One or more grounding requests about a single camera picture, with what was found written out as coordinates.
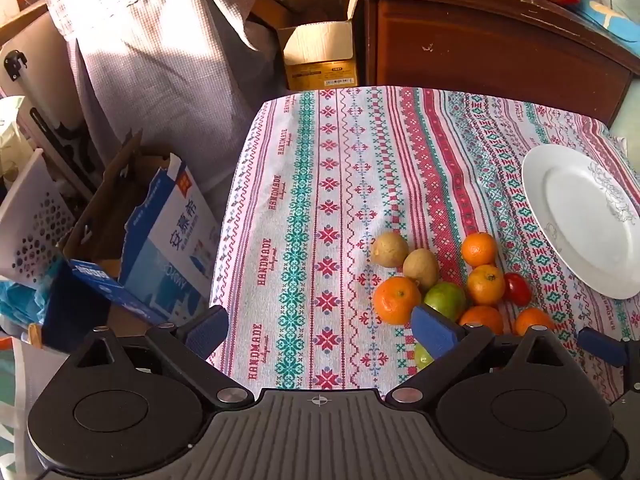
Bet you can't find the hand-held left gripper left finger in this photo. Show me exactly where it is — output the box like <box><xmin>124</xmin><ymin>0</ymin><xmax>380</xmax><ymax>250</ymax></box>
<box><xmin>52</xmin><ymin>305</ymin><xmax>256</xmax><ymax>408</ymax></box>

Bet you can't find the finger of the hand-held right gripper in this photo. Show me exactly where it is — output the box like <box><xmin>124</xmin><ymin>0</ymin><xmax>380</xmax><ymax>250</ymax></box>
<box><xmin>578</xmin><ymin>328</ymin><xmax>640</xmax><ymax>408</ymax></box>

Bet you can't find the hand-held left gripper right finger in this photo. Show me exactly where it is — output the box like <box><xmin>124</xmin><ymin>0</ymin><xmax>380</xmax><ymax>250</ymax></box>
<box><xmin>385</xmin><ymin>305</ymin><xmax>587</xmax><ymax>408</ymax></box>

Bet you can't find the green round fruit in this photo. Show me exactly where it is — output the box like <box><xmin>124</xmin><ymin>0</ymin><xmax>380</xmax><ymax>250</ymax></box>
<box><xmin>414</xmin><ymin>342</ymin><xmax>435</xmax><ymax>372</ymax></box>
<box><xmin>423</xmin><ymin>282</ymin><xmax>468</xmax><ymax>323</ymax></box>

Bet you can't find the large orange mandarin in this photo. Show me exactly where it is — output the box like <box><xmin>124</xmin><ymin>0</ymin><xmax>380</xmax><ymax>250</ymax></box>
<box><xmin>372</xmin><ymin>276</ymin><xmax>422</xmax><ymax>326</ymax></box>

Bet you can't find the brown kiwi fruit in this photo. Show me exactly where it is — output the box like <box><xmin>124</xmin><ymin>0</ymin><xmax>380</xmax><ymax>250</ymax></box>
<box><xmin>403</xmin><ymin>248</ymin><xmax>441</xmax><ymax>292</ymax></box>
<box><xmin>370</xmin><ymin>232</ymin><xmax>410</xmax><ymax>268</ymax></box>

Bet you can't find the red cherry tomato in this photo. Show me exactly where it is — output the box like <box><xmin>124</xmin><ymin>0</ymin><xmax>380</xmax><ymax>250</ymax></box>
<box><xmin>503</xmin><ymin>273</ymin><xmax>532</xmax><ymax>308</ymax></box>

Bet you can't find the white ceramic plate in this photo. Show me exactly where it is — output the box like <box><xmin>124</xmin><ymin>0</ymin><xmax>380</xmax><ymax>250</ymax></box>
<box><xmin>521</xmin><ymin>144</ymin><xmax>640</xmax><ymax>301</ymax></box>

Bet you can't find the blue white milk carton box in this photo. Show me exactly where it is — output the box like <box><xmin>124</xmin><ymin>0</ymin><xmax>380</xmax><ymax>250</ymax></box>
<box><xmin>41</xmin><ymin>129</ymin><xmax>222</xmax><ymax>356</ymax></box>

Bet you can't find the patterned red green tablecloth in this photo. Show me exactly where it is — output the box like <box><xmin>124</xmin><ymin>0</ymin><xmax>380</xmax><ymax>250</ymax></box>
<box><xmin>206</xmin><ymin>85</ymin><xmax>640</xmax><ymax>406</ymax></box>

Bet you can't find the blue plastic bag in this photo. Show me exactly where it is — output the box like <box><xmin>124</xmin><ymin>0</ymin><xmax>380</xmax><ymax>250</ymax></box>
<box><xmin>0</xmin><ymin>280</ymin><xmax>53</xmax><ymax>333</ymax></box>

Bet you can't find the white perforated plastic basket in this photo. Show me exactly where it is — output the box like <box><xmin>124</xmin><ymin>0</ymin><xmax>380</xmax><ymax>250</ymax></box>
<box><xmin>0</xmin><ymin>147</ymin><xmax>77</xmax><ymax>292</ymax></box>

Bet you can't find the pale green bed sheet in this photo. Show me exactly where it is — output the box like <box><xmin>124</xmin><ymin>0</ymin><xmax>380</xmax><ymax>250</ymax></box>
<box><xmin>611</xmin><ymin>77</ymin><xmax>640</xmax><ymax>148</ymax></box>

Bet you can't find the grey checked cloth cover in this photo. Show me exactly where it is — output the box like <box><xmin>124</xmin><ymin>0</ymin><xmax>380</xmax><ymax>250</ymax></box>
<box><xmin>34</xmin><ymin>0</ymin><xmax>283</xmax><ymax>211</ymax></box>

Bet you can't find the dark wooden cabinet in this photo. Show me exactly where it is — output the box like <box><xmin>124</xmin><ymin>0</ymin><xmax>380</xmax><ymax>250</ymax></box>
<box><xmin>348</xmin><ymin>0</ymin><xmax>637</xmax><ymax>127</ymax></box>

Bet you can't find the open brown cardboard box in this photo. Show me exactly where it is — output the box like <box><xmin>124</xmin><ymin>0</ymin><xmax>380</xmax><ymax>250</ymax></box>
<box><xmin>249</xmin><ymin>0</ymin><xmax>362</xmax><ymax>94</ymax></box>

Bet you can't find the blue printed blanket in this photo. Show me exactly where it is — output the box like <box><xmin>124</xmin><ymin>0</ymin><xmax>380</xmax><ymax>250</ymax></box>
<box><xmin>570</xmin><ymin>0</ymin><xmax>640</xmax><ymax>68</ymax></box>

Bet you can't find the white board with black bracket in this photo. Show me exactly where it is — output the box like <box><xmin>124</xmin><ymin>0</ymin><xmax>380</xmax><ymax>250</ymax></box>
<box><xmin>0</xmin><ymin>30</ymin><xmax>101</xmax><ymax>196</ymax></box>

